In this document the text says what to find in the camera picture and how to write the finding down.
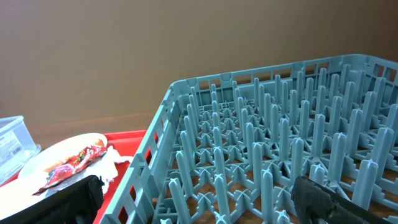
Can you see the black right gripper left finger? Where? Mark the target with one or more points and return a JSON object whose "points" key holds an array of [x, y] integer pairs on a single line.
{"points": [[78, 203]]}

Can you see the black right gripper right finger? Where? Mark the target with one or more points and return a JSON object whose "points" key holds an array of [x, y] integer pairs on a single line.
{"points": [[314, 203]]}

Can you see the red snack wrapper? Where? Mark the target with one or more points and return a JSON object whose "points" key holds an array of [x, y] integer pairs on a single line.
{"points": [[71, 166]]}

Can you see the large white napkin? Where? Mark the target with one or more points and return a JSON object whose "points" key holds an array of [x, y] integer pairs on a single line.
{"points": [[18, 194]]}

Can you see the clear plastic waste bin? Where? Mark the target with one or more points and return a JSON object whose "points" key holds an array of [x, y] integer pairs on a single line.
{"points": [[17, 146]]}

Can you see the grey dishwasher rack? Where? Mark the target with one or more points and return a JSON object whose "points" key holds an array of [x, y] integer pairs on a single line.
{"points": [[227, 148]]}

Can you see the light blue plate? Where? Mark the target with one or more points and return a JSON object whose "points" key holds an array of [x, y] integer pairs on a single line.
{"points": [[36, 170]]}

